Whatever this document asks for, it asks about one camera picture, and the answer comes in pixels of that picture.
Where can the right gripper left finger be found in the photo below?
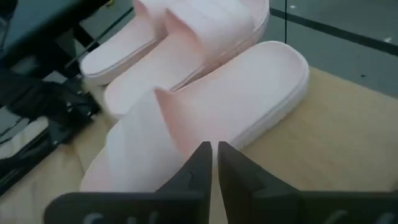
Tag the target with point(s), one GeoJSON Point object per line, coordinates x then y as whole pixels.
{"type": "Point", "coordinates": [189, 202]}

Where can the dark grey desk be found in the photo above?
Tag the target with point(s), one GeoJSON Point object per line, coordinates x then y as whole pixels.
{"type": "Point", "coordinates": [37, 21]}

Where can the pink foam slide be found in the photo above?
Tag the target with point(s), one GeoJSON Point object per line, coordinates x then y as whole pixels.
{"type": "Point", "coordinates": [118, 53]}
{"type": "Point", "coordinates": [217, 28]}
{"type": "Point", "coordinates": [233, 93]}

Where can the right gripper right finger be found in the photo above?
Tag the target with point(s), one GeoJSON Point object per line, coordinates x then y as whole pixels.
{"type": "Point", "coordinates": [248, 202]}

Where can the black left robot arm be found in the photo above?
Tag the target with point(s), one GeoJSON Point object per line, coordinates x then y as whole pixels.
{"type": "Point", "coordinates": [46, 102]}

